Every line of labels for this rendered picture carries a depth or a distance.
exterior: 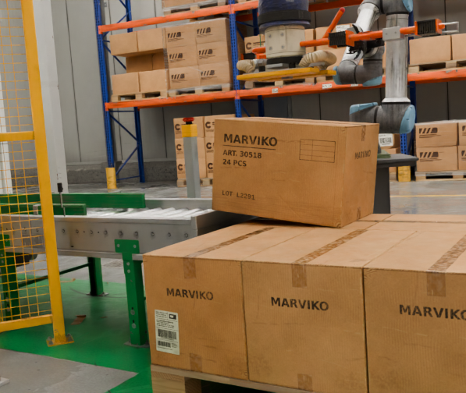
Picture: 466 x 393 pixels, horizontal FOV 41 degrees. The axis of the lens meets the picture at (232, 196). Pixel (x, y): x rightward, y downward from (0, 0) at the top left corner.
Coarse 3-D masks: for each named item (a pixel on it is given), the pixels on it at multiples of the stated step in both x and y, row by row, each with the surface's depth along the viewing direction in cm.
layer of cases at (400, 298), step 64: (192, 256) 210; (256, 256) 203; (320, 256) 196; (384, 256) 190; (448, 256) 184; (192, 320) 212; (256, 320) 199; (320, 320) 187; (384, 320) 177; (448, 320) 168; (320, 384) 190; (384, 384) 179; (448, 384) 170
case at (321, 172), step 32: (224, 128) 267; (256, 128) 259; (288, 128) 252; (320, 128) 245; (352, 128) 245; (224, 160) 269; (256, 160) 261; (288, 160) 254; (320, 160) 247; (352, 160) 249; (224, 192) 271; (256, 192) 263; (288, 192) 256; (320, 192) 248; (352, 192) 253; (320, 224) 250
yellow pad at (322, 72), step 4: (320, 72) 267; (324, 72) 266; (328, 72) 266; (332, 72) 269; (296, 76) 273; (300, 76) 272; (304, 76) 272; (308, 76) 273; (312, 76) 275; (316, 76) 276; (260, 80) 282; (264, 80) 281; (268, 80) 281; (272, 80) 283; (276, 80) 285; (280, 80) 286
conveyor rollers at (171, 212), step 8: (88, 208) 377; (96, 208) 371; (104, 208) 365; (112, 208) 369; (120, 208) 362; (128, 208) 356; (136, 208) 359; (144, 208) 353; (160, 208) 350; (168, 208) 343; (184, 208) 340; (200, 208) 336; (128, 216) 326; (136, 216) 320; (144, 216) 323; (152, 216) 316; (160, 216) 320; (168, 216) 312; (176, 216) 316; (184, 216) 308
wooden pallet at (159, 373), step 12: (156, 372) 222; (168, 372) 220; (180, 372) 217; (192, 372) 214; (156, 384) 223; (168, 384) 220; (180, 384) 217; (192, 384) 221; (240, 384) 204; (252, 384) 202; (264, 384) 200
